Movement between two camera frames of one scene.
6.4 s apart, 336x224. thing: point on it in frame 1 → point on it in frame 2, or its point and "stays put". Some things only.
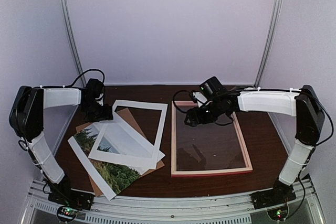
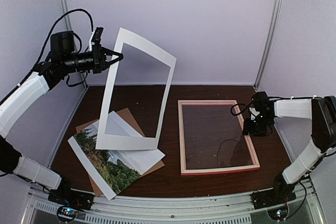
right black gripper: [196, 119] → [248, 128]
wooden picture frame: [191, 173] → [185, 171]
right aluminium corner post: [275, 25] stays put
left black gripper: [107, 114] → [100, 62]
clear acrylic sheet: [207, 146] stays put
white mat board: [153, 162] → [137, 142]
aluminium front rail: [41, 208] stays put
